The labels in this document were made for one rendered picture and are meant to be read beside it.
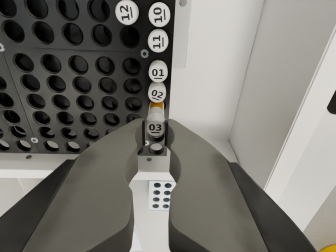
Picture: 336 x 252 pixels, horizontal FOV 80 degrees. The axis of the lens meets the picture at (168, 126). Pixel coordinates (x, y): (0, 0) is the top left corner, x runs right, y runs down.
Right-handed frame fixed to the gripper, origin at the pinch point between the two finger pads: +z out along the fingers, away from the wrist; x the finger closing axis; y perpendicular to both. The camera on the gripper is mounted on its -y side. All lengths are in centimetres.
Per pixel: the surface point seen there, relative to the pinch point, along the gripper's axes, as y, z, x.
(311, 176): 22.2, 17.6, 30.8
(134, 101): 2.0, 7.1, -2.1
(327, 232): 172, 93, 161
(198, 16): -5.1, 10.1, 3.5
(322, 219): 151, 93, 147
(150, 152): 5.4, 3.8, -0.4
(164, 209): 27.9, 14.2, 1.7
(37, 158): 8.3, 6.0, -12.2
